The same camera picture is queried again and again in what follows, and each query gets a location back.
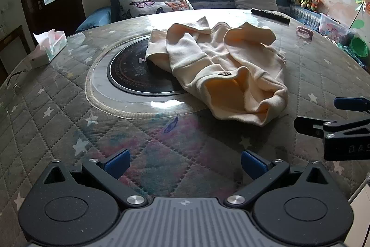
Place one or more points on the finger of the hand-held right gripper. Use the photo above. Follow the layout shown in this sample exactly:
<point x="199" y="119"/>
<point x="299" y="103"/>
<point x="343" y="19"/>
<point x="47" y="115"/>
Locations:
<point x="348" y="103"/>
<point x="310" y="126"/>

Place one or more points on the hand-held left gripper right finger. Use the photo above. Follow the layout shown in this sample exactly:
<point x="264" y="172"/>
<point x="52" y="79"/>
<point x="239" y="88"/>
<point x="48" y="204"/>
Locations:
<point x="252" y="164"/>

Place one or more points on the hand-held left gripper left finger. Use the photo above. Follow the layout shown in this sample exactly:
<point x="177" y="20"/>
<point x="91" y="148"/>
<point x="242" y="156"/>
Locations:
<point x="117" y="163"/>

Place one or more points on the cream hooded sweatshirt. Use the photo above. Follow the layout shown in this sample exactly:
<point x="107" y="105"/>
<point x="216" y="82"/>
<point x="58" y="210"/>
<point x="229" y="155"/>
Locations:
<point x="219" y="67"/>

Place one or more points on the clear plastic toy box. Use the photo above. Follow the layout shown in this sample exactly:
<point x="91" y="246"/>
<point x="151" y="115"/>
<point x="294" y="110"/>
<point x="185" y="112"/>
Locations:
<point x="334" y="28"/>

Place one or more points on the pink hair clip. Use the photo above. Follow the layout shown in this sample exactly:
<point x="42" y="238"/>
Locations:
<point x="305" y="32"/>

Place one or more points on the round black induction cooktop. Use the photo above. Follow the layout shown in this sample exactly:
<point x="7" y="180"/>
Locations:
<point x="130" y="73"/>

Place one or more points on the paper pinwheel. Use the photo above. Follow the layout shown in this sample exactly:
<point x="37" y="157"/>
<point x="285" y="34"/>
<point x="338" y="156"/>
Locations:
<point x="362" y="4"/>

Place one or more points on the black remote control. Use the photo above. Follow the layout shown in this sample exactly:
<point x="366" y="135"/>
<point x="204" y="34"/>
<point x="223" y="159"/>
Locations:
<point x="270" y="15"/>

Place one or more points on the eyeglasses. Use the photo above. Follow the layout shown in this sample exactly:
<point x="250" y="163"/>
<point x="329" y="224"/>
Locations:
<point x="17" y="77"/>

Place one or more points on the tissue box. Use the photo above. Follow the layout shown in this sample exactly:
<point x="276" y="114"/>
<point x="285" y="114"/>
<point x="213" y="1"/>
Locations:
<point x="49" y="47"/>

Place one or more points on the blue cushion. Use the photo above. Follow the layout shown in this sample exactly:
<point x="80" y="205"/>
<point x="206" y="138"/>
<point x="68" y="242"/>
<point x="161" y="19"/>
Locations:
<point x="95" y="18"/>

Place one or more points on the low wooden cabinet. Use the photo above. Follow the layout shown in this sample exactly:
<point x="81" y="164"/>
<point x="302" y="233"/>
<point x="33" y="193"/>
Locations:
<point x="14" y="47"/>

